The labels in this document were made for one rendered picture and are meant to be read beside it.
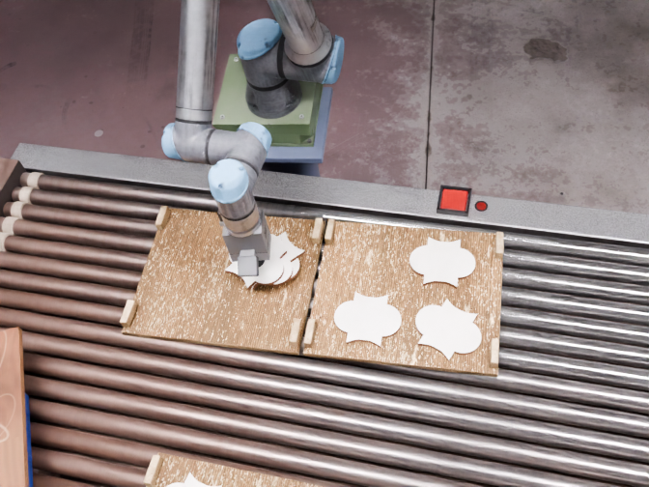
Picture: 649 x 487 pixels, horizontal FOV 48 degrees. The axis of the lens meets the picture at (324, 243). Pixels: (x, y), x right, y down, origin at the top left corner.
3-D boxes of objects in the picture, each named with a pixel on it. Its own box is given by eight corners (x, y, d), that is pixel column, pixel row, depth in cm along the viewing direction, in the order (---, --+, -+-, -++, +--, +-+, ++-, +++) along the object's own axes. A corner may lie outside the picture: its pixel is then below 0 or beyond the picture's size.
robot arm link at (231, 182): (252, 157, 141) (238, 191, 136) (262, 191, 150) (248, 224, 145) (214, 151, 142) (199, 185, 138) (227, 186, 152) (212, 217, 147)
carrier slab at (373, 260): (329, 224, 176) (328, 220, 175) (502, 238, 169) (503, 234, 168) (303, 356, 158) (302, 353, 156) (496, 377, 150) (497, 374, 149)
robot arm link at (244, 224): (254, 220, 146) (214, 222, 147) (258, 233, 150) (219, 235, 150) (256, 190, 150) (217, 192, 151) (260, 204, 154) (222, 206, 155)
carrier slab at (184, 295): (167, 211, 184) (165, 207, 182) (325, 224, 176) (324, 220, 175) (123, 335, 165) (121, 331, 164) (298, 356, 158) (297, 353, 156)
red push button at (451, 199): (443, 191, 179) (443, 187, 178) (467, 194, 177) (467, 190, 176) (439, 211, 176) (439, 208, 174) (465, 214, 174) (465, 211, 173)
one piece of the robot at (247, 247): (212, 246, 146) (230, 287, 159) (257, 244, 145) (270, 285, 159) (218, 198, 152) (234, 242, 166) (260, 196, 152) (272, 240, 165)
